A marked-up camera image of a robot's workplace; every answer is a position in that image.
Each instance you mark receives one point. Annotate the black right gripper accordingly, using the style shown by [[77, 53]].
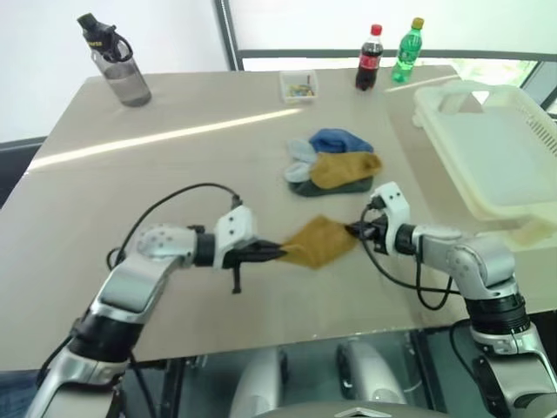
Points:
[[377, 231]]

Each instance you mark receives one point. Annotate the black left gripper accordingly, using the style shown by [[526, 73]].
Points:
[[243, 258]]

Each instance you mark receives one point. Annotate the mustard yellow sock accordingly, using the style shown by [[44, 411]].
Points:
[[344, 170], [320, 244]]

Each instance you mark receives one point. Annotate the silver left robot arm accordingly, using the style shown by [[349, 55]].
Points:
[[130, 283]]

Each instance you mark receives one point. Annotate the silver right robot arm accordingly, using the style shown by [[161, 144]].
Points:
[[483, 270]]

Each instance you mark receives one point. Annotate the dark green sock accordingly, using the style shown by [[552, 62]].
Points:
[[335, 188]]

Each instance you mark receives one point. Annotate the light grey sock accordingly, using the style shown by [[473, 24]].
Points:
[[298, 172], [301, 150]]

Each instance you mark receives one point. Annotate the blue sock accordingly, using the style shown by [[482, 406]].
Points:
[[337, 139]]

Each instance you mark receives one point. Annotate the cream plastic basket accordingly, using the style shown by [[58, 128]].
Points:
[[491, 143]]

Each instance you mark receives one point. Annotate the silver rounded robot leg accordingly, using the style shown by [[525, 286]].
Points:
[[261, 383]]

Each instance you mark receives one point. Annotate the clear plastic box coloured bits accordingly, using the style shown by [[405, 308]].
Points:
[[298, 87]]

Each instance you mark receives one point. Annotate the cola bottle red cap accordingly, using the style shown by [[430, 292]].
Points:
[[367, 61]]

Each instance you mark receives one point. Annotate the dark rounded robot torso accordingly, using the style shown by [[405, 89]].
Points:
[[354, 411]]

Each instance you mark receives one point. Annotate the green soda bottle yellow cap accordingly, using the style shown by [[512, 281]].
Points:
[[405, 54]]

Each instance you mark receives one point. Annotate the grey water bottle black lid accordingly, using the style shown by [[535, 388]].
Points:
[[122, 74]]

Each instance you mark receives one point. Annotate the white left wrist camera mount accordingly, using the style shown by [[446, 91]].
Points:
[[232, 231]]

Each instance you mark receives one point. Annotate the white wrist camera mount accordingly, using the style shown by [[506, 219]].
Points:
[[393, 206], [232, 231]]

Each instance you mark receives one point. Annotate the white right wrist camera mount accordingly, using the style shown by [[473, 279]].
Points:
[[393, 206]]

